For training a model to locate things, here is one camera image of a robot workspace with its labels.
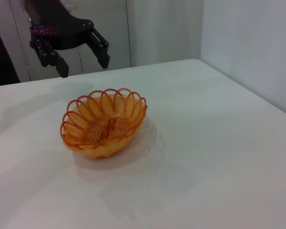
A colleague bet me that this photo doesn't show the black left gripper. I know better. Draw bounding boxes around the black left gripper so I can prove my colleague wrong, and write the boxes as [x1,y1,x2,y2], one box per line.
[23,0,110,78]

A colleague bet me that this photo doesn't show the orange woven plastic basket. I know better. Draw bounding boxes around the orange woven plastic basket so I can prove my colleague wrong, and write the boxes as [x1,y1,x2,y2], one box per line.
[60,87,148,160]

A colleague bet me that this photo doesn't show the white panel cabinet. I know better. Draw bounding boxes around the white panel cabinet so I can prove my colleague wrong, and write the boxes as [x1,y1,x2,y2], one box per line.
[8,0,134,83]

